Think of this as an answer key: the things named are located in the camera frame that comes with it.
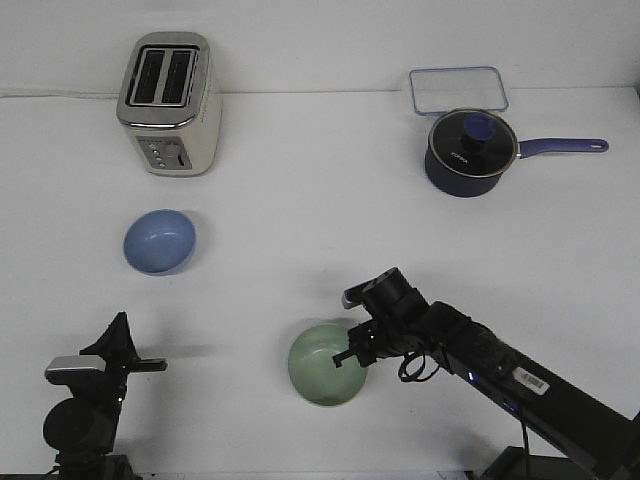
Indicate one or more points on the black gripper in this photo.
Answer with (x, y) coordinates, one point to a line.
(117, 346)
(392, 329)

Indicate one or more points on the green bowl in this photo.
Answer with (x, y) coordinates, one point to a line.
(312, 371)

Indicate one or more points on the blue bowl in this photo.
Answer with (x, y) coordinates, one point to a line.
(160, 242)

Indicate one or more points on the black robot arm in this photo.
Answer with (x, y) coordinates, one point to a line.
(82, 428)
(595, 441)

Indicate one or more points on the dark blue saucepan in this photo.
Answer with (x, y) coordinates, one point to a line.
(468, 187)

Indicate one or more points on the silver cream two-slot toaster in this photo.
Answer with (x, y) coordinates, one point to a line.
(170, 104)

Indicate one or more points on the glass pot lid blue knob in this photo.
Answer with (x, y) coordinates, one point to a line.
(473, 143)

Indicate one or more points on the clear blue-rimmed container lid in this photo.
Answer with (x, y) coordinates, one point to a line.
(435, 91)

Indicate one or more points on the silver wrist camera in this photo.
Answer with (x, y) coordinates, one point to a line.
(71, 370)
(363, 294)

